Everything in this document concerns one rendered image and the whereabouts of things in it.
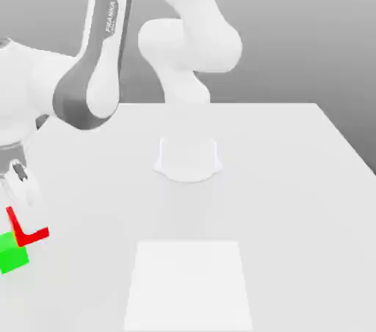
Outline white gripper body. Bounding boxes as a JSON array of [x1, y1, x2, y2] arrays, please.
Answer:
[[0, 172, 50, 235]]

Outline small red cube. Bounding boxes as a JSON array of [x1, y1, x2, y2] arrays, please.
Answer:
[[5, 206, 50, 248]]

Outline small green cube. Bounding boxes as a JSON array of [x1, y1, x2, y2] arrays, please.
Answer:
[[0, 231, 30, 275]]

